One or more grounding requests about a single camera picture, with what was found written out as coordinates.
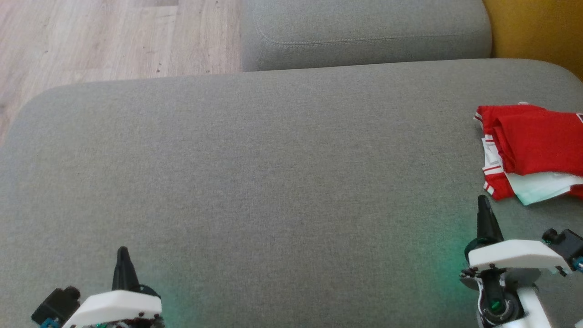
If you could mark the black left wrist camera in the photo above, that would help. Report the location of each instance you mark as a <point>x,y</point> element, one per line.
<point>57,305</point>

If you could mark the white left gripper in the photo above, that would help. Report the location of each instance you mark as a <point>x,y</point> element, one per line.
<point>114,307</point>

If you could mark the large grey sofa seat cushion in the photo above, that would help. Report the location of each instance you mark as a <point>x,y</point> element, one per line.
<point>273,182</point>

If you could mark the wide yellow sofa back cushion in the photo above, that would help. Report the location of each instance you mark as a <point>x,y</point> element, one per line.
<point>537,27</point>

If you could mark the red shorts with white stripe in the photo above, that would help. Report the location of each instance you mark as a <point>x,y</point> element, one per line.
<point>489,114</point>

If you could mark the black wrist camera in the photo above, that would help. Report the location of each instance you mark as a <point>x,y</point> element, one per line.
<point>57,305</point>
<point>567,246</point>

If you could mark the red shirt with white sleeves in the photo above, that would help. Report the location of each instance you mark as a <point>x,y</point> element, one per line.
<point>542,146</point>

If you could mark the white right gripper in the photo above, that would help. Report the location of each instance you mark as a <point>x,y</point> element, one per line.
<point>514,255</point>

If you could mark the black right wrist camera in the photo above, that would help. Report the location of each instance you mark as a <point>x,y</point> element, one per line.
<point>567,246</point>

